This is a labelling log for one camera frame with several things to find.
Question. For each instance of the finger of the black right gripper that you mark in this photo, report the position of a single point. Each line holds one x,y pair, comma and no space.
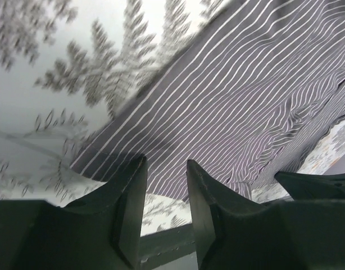
308,186

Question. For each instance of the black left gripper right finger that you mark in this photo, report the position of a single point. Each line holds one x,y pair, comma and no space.
232,232

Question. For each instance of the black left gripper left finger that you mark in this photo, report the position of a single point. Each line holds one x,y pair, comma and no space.
100,230

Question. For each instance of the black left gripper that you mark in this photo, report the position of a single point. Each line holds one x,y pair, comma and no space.
170,249

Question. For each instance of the grey striped underwear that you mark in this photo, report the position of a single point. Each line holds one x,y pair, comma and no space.
251,95

